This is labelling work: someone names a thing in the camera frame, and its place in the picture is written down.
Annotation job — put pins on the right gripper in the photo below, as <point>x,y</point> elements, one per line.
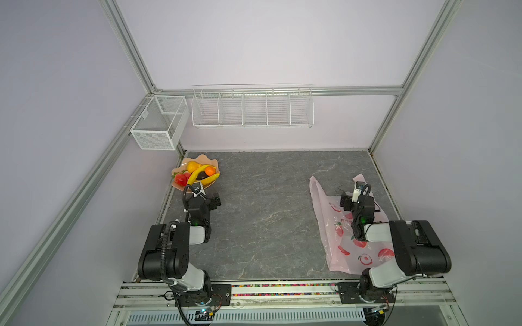
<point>349,203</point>

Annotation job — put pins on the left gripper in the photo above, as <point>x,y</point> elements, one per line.
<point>211,201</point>

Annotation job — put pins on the yellow banana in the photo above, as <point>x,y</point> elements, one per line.
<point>209,181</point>
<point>194,175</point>

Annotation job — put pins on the pink plastic bag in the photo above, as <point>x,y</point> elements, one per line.
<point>344,253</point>

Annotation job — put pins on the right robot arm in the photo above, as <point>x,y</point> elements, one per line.
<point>418,251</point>

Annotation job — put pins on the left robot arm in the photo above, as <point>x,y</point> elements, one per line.
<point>165,256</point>

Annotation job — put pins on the dark purple plum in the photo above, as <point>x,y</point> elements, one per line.
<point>202,176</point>

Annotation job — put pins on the large red strawberry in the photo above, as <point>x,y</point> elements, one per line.
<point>180,179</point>

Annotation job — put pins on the orange fruit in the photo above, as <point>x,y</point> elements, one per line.
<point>210,171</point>

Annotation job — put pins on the yellow lemon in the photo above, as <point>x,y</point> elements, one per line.
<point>192,166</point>

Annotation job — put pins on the pink wavy fruit plate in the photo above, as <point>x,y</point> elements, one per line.
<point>202,159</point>

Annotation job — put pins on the small white mesh basket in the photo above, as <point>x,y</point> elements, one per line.
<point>161,123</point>

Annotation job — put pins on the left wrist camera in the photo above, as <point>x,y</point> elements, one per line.
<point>197,188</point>

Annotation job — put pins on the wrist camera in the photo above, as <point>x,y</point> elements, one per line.
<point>358,189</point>
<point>197,188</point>

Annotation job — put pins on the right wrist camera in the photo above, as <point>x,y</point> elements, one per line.
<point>358,189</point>

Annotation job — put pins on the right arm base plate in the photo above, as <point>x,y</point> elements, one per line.
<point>355,293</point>

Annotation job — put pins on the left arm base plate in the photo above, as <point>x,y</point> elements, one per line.
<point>211,295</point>

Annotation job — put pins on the aluminium mounting rail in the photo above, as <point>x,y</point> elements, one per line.
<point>425,301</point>

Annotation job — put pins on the long white wire basket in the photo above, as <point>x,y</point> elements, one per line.
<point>253,106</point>

